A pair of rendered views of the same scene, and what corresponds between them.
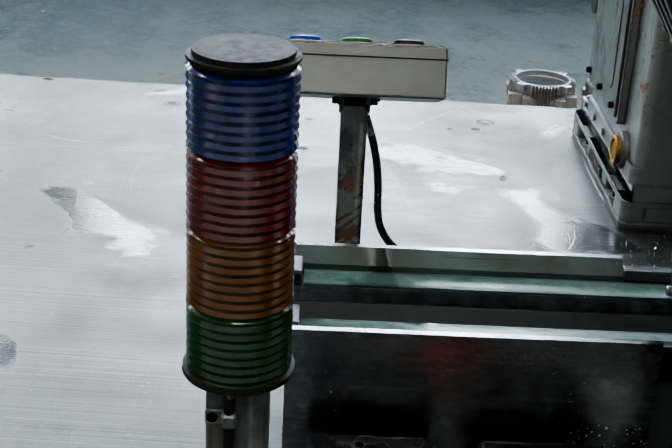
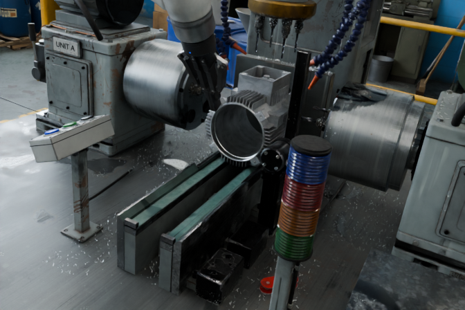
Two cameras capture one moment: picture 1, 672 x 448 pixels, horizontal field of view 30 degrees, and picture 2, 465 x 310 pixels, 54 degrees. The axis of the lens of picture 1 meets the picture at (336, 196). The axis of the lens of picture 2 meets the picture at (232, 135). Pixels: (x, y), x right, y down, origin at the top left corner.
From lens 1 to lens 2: 79 cm
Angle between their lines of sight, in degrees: 58
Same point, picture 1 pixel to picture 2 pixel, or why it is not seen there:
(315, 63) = (70, 140)
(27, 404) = not seen: outside the picture
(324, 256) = (130, 213)
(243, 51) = (317, 144)
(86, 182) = not seen: outside the picture
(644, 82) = (107, 102)
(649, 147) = (115, 124)
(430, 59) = (106, 121)
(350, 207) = (85, 192)
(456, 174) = (26, 163)
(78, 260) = not seen: outside the picture
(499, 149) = (21, 146)
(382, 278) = (153, 209)
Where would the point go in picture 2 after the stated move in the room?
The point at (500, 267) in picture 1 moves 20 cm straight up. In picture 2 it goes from (174, 185) to (177, 105)
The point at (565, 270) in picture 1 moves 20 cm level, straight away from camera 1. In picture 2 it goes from (187, 175) to (135, 147)
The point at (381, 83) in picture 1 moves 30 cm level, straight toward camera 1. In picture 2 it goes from (95, 138) to (209, 182)
